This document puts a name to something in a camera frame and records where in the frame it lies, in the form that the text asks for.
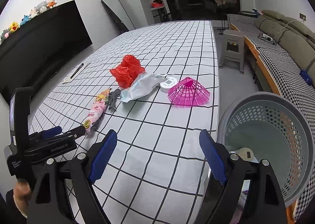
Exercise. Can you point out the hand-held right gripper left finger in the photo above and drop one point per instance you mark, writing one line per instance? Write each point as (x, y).
(103, 157)

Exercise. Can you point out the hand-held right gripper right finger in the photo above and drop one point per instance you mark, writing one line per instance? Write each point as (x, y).
(212, 157)

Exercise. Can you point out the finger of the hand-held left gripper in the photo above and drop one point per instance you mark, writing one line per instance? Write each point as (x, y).
(77, 130)
(50, 131)

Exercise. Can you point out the pink snack packet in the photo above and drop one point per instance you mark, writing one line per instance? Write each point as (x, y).
(96, 110)

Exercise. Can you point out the beige plush ball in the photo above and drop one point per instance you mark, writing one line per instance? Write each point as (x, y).
(242, 153)

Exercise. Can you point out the pink mesh cover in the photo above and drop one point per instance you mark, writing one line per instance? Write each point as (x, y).
(189, 95)

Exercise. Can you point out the grey perforated basket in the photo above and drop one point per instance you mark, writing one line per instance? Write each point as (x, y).
(270, 125)

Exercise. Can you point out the white wet wipes packet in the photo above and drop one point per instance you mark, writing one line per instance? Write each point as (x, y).
(140, 88)

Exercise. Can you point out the red plastic bag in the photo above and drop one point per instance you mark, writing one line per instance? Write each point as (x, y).
(128, 71)

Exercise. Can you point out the person's left forearm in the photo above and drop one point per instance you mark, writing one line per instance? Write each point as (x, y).
(6, 209)

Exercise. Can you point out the person's left hand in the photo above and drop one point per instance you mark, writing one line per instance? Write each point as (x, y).
(21, 194)

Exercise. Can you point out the white notepad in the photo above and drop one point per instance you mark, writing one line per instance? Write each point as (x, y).
(67, 80)

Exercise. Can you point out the black pen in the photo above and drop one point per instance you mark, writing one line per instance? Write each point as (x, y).
(77, 71)

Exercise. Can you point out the black television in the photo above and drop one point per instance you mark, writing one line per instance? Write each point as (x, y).
(44, 41)

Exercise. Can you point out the white checkered tablecloth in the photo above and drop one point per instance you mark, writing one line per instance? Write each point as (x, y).
(172, 54)

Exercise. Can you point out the grey plastic stool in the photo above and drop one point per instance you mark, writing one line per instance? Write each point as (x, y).
(231, 36)

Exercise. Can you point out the small blue object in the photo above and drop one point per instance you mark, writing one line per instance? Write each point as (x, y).
(306, 75)

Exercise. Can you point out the row of plush toys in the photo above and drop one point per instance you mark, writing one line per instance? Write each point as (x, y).
(41, 7)

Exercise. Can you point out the leaning floor mirror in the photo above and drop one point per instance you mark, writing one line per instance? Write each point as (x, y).
(115, 9)

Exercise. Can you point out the power strip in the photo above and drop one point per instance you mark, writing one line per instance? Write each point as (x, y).
(265, 37)

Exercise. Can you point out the small white desk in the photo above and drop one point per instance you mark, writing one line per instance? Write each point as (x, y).
(158, 15)

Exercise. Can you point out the green sofa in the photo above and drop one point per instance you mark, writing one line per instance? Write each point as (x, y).
(278, 23)

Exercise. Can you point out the red basin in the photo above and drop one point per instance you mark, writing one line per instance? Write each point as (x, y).
(156, 4)

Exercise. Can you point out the wall socket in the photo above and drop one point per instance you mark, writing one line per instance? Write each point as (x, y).
(303, 17)

